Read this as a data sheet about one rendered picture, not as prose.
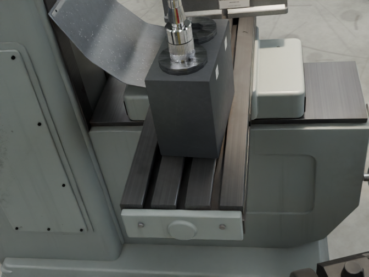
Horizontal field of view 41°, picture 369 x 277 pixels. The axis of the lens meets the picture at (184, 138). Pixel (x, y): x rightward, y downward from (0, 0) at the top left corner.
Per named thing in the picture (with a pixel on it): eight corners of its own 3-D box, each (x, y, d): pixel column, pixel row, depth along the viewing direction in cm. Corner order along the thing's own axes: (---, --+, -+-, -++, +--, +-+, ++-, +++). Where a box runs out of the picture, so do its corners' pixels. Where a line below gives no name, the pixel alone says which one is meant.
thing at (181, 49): (164, 58, 91) (160, 31, 88) (182, 46, 93) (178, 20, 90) (183, 66, 88) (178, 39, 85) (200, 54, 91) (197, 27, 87)
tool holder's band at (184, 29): (160, 31, 88) (158, 26, 87) (178, 20, 90) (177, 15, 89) (178, 39, 85) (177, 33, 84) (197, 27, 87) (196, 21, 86)
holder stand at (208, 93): (235, 92, 114) (229, 12, 101) (218, 159, 98) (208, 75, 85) (184, 90, 117) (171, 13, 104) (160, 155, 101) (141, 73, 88)
